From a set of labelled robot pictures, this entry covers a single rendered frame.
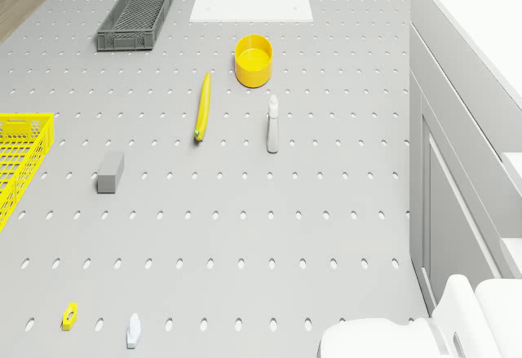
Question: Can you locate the white bottle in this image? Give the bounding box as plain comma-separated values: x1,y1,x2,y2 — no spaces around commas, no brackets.
266,94,280,154

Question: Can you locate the grey cube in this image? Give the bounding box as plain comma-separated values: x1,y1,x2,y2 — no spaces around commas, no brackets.
96,150,126,195

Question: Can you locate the white cabinet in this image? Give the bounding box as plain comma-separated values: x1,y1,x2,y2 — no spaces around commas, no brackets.
409,0,522,319

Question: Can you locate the yellow basket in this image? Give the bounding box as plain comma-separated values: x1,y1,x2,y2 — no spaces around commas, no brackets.
0,113,55,229

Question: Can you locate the yellow bowl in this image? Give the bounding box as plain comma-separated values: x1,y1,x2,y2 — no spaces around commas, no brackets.
233,34,274,89

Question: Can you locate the yellow nut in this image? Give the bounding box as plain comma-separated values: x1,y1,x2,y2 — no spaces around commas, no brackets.
61,302,79,332

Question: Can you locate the dark grey basket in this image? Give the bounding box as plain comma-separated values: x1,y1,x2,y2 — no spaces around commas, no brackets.
96,0,179,52

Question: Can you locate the banana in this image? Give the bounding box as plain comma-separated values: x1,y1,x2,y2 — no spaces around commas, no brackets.
193,72,213,144

